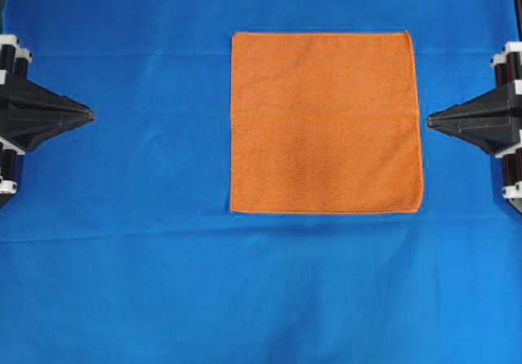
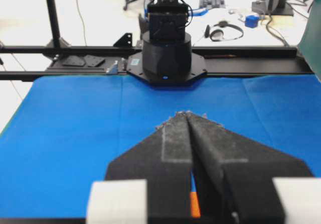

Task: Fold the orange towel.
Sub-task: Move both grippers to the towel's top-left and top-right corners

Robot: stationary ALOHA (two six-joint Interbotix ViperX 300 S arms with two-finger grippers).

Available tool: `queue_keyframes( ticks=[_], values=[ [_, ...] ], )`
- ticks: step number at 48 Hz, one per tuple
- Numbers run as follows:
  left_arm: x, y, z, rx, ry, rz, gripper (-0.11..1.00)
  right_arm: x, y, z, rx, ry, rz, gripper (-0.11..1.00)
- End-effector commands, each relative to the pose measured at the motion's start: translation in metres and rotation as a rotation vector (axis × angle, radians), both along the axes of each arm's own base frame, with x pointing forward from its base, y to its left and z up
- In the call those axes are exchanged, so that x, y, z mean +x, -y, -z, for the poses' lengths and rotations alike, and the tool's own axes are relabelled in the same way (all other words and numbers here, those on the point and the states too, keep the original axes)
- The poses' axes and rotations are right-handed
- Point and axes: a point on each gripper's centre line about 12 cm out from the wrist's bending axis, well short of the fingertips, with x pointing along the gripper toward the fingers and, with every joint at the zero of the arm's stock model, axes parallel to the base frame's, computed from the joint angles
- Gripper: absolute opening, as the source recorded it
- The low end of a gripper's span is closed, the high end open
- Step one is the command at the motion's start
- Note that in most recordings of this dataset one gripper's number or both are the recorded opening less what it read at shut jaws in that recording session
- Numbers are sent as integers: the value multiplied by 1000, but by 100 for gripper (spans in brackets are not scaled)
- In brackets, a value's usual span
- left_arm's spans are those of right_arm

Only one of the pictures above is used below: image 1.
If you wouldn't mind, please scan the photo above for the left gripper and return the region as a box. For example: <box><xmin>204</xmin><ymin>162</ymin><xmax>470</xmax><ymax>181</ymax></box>
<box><xmin>0</xmin><ymin>33</ymin><xmax>95</xmax><ymax>206</ymax></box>

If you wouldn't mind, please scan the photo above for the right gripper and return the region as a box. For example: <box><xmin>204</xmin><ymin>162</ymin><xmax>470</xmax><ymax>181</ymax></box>
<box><xmin>426</xmin><ymin>40</ymin><xmax>522</xmax><ymax>214</ymax></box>

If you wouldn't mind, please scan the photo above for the orange towel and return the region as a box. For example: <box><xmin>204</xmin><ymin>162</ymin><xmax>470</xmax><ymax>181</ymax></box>
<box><xmin>229</xmin><ymin>31</ymin><xmax>424</xmax><ymax>215</ymax></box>

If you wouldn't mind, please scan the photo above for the blue table cloth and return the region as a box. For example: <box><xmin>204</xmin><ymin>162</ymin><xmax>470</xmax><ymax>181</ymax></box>
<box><xmin>1</xmin><ymin>0</ymin><xmax>521</xmax><ymax>363</ymax></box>

